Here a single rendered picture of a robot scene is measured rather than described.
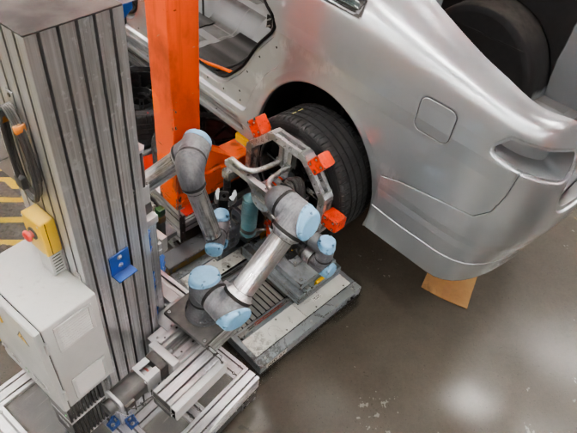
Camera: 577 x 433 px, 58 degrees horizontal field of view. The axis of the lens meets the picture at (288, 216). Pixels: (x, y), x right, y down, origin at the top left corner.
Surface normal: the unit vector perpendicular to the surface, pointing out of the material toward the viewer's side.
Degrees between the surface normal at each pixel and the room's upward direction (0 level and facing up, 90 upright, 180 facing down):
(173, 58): 90
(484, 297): 0
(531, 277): 0
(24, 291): 0
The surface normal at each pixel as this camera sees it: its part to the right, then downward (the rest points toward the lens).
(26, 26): 0.11, -0.70
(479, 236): -0.37, 0.65
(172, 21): 0.69, 0.56
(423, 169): -0.71, 0.44
